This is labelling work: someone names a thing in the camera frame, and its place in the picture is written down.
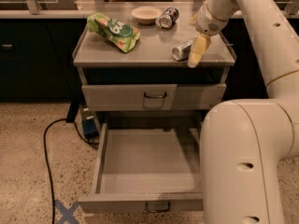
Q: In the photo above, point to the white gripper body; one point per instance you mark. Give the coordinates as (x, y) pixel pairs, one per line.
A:
(207, 20)

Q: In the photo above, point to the silver redbull can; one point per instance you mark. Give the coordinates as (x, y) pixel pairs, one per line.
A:
(182, 51)

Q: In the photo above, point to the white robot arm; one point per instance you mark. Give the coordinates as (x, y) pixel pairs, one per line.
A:
(242, 141)

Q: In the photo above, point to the grey drawer cabinet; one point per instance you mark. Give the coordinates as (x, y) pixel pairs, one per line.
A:
(100, 62)

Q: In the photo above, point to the closed grey top drawer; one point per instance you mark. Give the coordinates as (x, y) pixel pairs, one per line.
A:
(131, 97)

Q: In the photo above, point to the open grey middle drawer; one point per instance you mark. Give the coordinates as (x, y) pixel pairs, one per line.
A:
(142, 165)

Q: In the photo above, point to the beige bowl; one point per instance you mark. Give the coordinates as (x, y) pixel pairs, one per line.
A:
(146, 15)

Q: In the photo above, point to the green chips bag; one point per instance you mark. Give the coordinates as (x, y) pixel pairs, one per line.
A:
(124, 36)

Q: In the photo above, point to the blue power box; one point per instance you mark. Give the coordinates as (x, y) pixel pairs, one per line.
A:
(87, 122)

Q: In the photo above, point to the dark background counter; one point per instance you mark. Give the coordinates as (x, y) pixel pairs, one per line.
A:
(36, 61)

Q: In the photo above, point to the blue tape cross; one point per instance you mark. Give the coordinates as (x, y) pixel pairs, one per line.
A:
(67, 213)

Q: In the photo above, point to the black top drawer handle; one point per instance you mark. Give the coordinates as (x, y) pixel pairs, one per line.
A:
(148, 96)

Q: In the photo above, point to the black drawer handle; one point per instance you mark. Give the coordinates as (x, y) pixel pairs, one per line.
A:
(148, 96)
(158, 207)

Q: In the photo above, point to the black middle drawer handle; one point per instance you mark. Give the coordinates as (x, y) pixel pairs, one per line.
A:
(158, 207)

